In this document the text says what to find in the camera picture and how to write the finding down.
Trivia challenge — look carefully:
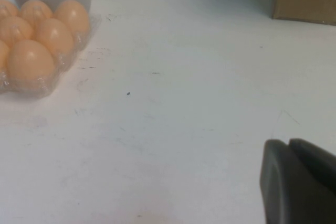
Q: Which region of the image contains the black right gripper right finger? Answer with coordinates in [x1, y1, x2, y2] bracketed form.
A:
[288, 137, 336, 185]

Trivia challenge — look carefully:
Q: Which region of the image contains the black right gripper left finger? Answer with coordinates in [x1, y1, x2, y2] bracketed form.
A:
[259, 138, 336, 224]

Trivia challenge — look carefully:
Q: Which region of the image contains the clear plastic egg tray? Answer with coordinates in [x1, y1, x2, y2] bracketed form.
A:
[0, 13, 102, 98]

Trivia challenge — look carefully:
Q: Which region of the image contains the orange plastic egg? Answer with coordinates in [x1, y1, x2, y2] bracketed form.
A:
[54, 0, 91, 35]
[35, 18, 75, 57]
[7, 39, 56, 81]
[0, 0, 19, 22]
[20, 0, 54, 26]
[0, 40, 11, 73]
[0, 15, 35, 47]

